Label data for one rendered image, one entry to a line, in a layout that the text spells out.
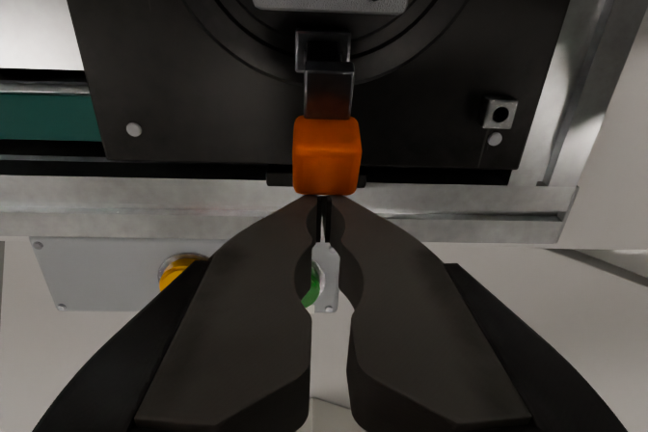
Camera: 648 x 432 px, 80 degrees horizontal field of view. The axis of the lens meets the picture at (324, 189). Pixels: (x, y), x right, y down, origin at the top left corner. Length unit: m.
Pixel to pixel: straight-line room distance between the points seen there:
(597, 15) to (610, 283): 0.34
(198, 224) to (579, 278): 0.40
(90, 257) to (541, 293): 0.44
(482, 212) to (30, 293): 0.45
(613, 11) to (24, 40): 0.33
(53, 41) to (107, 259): 0.14
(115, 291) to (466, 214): 0.25
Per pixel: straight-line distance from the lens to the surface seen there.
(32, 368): 0.62
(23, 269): 0.50
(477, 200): 0.27
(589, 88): 0.27
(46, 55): 0.31
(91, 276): 0.32
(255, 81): 0.21
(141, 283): 0.31
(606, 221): 0.48
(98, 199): 0.28
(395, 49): 0.19
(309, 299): 0.28
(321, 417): 0.57
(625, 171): 0.45
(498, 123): 0.23
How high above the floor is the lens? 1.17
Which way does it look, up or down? 61 degrees down
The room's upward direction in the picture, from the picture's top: 177 degrees clockwise
